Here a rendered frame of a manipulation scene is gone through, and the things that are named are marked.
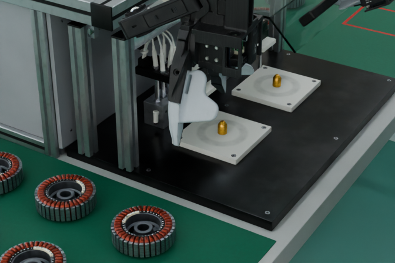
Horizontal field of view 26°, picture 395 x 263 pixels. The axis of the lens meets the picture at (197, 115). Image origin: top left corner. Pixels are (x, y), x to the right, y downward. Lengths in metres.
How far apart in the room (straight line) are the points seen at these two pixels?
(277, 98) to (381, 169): 1.27
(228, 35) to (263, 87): 0.97
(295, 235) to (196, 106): 0.60
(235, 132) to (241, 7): 0.82
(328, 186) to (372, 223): 1.18
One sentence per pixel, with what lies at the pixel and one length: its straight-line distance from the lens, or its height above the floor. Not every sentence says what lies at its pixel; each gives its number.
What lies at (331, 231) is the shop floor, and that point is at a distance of 2.79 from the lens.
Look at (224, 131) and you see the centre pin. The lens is 1.75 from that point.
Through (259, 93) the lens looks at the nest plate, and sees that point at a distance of 1.91.
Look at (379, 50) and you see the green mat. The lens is 2.22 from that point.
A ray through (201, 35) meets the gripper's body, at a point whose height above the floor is 1.29.
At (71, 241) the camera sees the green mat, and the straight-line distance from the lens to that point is 1.53.
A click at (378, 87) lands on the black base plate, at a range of 1.99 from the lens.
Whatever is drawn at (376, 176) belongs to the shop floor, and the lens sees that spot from 3.07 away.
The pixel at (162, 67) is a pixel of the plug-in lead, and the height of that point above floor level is 0.91.
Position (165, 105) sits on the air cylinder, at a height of 0.82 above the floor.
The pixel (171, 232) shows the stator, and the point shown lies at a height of 0.78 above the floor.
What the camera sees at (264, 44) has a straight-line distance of 1.90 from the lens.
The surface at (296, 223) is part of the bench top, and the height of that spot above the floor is 0.75.
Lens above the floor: 1.70
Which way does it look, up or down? 30 degrees down
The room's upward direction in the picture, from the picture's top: straight up
